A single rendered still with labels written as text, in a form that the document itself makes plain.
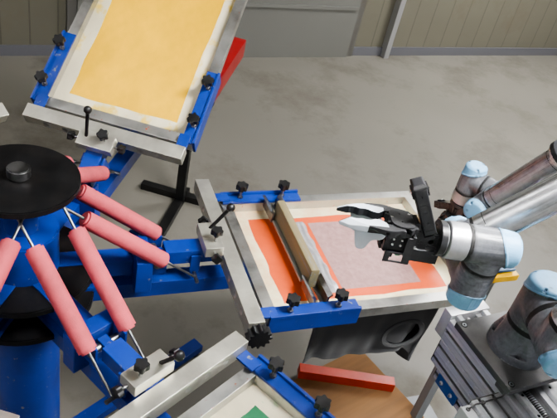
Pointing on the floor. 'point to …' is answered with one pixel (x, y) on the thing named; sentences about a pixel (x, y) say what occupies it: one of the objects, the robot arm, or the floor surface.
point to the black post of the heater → (181, 193)
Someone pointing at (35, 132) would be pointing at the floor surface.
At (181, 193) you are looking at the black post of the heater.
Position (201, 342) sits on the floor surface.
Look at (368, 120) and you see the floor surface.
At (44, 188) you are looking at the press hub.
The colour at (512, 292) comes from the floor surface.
